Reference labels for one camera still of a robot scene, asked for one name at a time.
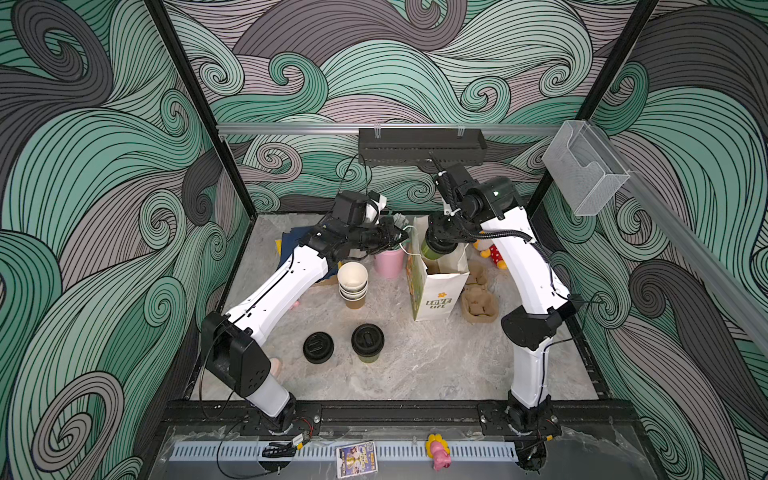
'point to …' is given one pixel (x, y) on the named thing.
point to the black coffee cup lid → (368, 340)
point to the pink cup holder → (389, 263)
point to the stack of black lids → (318, 347)
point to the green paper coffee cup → (368, 359)
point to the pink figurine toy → (437, 449)
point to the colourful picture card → (356, 459)
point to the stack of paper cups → (353, 283)
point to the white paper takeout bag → (434, 285)
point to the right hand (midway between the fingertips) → (442, 235)
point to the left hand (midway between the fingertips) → (412, 234)
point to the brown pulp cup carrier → (478, 303)
